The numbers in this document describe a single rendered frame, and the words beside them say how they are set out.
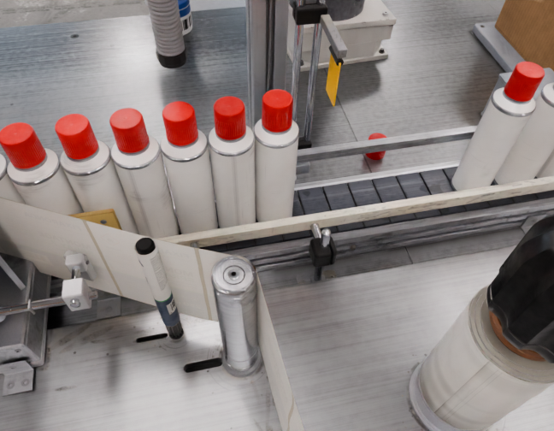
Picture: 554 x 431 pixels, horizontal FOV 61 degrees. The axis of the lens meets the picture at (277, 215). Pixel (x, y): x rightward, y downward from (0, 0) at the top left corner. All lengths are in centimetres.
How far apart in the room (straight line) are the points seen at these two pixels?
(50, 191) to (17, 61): 60
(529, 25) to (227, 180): 75
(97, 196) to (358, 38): 63
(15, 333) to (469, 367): 43
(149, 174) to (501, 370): 38
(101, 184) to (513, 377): 43
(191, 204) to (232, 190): 5
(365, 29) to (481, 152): 41
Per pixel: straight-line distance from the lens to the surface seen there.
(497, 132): 66
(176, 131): 50
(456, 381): 46
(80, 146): 51
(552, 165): 79
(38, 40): 117
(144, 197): 55
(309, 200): 68
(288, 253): 65
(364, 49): 102
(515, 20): 114
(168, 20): 54
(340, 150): 64
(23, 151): 52
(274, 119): 51
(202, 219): 59
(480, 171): 70
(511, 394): 43
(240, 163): 53
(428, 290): 63
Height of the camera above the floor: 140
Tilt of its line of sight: 53 degrees down
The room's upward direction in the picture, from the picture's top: 2 degrees clockwise
